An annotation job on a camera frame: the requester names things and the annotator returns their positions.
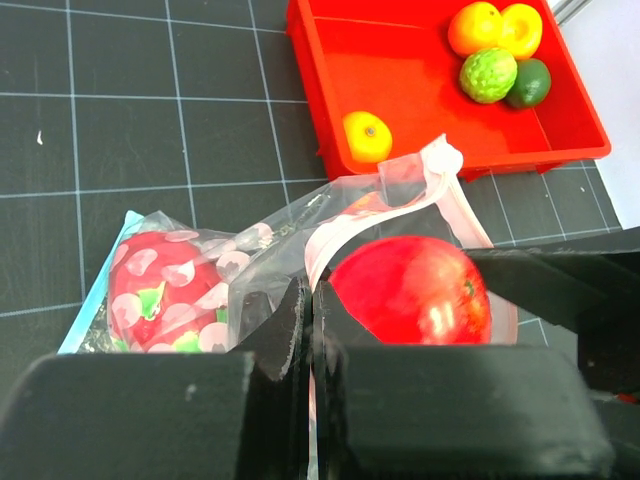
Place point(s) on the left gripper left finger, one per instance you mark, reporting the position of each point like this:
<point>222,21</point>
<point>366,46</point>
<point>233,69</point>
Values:
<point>234,415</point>

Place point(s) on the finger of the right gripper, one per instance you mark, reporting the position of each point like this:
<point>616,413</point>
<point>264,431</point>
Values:
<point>589,286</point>

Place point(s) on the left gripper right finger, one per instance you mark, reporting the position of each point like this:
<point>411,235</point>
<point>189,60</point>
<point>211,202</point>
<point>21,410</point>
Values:
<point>474,412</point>

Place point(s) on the red apple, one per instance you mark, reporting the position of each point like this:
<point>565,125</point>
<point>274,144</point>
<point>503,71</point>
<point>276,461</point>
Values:
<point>415,290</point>

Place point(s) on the pink dragon fruit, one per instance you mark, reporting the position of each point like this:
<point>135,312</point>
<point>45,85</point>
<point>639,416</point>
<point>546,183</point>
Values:
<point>165,296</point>

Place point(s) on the pink-dotted zip bag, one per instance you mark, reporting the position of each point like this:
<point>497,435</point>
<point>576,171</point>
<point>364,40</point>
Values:
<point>415,194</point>

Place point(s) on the orange tangerine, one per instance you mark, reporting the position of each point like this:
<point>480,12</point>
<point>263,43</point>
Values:
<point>368,137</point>
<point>475,27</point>
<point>522,30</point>

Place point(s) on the clear blue-zip bag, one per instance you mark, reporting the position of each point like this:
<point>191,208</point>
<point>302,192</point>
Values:
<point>89,310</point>

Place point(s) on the dark green lime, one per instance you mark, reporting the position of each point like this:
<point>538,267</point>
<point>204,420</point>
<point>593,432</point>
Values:
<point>532,84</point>

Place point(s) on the light green bumpy fruit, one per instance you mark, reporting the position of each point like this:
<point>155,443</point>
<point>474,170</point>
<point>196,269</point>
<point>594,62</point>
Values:
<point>488,75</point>

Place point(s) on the red plastic tray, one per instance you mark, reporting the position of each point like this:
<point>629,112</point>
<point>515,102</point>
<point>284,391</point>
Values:
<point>392,59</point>

